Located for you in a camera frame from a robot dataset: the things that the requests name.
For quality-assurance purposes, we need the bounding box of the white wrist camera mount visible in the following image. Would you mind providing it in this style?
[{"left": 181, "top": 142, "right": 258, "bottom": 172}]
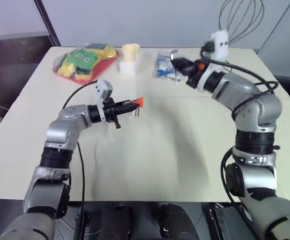
[
  {"left": 94, "top": 79, "right": 114, "bottom": 123},
  {"left": 196, "top": 31, "right": 230, "bottom": 93}
]

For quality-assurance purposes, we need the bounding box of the orange hex key holder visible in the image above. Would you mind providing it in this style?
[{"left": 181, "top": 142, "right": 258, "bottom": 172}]
[{"left": 129, "top": 97, "right": 145, "bottom": 109}]

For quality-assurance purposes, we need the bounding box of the dark rounded shape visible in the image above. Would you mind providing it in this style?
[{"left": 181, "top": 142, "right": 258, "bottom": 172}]
[
  {"left": 100, "top": 204, "right": 133, "bottom": 240},
  {"left": 159, "top": 203, "right": 198, "bottom": 240}
]

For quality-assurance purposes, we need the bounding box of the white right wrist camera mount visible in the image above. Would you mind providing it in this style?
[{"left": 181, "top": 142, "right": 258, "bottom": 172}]
[{"left": 196, "top": 31, "right": 230, "bottom": 93}]

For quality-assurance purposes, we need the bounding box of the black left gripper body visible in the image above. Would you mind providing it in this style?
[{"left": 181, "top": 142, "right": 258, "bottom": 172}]
[{"left": 102, "top": 97, "right": 122, "bottom": 130}]

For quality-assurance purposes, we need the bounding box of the black slanted pole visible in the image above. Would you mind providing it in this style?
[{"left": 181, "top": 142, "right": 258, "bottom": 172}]
[{"left": 33, "top": 0, "right": 62, "bottom": 48}]

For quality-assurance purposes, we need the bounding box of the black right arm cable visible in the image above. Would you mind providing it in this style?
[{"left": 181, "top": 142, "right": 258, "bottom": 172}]
[{"left": 200, "top": 48, "right": 280, "bottom": 120}]

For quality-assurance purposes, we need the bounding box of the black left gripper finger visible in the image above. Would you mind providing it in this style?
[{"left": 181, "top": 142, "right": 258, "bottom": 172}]
[
  {"left": 114, "top": 100, "right": 138, "bottom": 109},
  {"left": 115, "top": 106, "right": 138, "bottom": 115}
]

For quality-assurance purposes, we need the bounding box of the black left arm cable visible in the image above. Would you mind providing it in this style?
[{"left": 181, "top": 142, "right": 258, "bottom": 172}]
[{"left": 64, "top": 79, "right": 99, "bottom": 240}]

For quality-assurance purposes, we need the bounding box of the clear bag of colourful toys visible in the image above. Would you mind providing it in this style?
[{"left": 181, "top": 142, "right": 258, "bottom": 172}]
[{"left": 52, "top": 42, "right": 118, "bottom": 81}]

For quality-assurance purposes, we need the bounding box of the white hexagonal plastic base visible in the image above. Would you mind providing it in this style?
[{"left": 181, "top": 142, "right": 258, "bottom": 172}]
[{"left": 118, "top": 58, "right": 143, "bottom": 76}]

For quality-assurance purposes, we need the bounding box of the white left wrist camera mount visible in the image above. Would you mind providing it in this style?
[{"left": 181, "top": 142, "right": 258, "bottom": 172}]
[{"left": 94, "top": 79, "right": 114, "bottom": 123}]

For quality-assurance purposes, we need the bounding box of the cream threaded plastic cylinder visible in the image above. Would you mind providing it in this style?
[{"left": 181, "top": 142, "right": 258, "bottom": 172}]
[{"left": 122, "top": 43, "right": 141, "bottom": 66}]

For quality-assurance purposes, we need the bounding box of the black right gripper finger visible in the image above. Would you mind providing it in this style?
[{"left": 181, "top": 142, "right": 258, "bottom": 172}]
[
  {"left": 172, "top": 56, "right": 193, "bottom": 68},
  {"left": 174, "top": 63, "right": 192, "bottom": 77}
]

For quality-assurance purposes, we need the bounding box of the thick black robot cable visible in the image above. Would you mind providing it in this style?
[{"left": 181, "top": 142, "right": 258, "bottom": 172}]
[{"left": 220, "top": 146, "right": 255, "bottom": 224}]

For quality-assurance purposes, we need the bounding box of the clear bag of blue parts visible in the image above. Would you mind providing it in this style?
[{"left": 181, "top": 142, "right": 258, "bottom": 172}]
[{"left": 152, "top": 49, "right": 186, "bottom": 82}]

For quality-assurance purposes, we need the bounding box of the black flat box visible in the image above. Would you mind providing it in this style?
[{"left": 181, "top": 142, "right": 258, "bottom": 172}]
[{"left": 208, "top": 201, "right": 256, "bottom": 240}]

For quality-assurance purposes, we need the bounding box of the black wire coil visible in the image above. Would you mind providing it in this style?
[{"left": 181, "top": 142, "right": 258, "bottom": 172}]
[{"left": 218, "top": 0, "right": 266, "bottom": 47}]

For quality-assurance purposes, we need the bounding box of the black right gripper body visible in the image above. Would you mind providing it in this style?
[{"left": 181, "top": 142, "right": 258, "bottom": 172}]
[{"left": 185, "top": 59, "right": 206, "bottom": 89}]

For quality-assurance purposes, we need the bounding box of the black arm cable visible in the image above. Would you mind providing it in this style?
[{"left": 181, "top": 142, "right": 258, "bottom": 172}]
[
  {"left": 200, "top": 48, "right": 280, "bottom": 120},
  {"left": 64, "top": 79, "right": 99, "bottom": 240}
]

